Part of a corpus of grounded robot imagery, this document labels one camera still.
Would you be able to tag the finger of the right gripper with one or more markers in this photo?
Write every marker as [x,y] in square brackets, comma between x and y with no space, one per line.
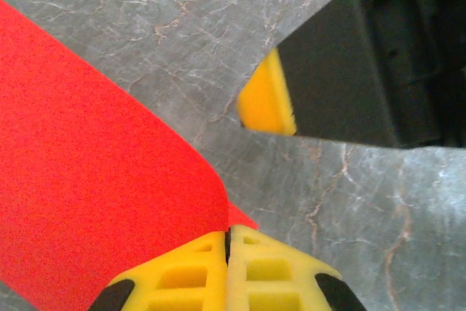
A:
[327,81]

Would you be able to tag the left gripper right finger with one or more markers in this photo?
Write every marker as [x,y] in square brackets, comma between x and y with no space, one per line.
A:
[276,282]

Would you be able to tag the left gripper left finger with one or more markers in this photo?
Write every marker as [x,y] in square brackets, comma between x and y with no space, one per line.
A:
[182,282]

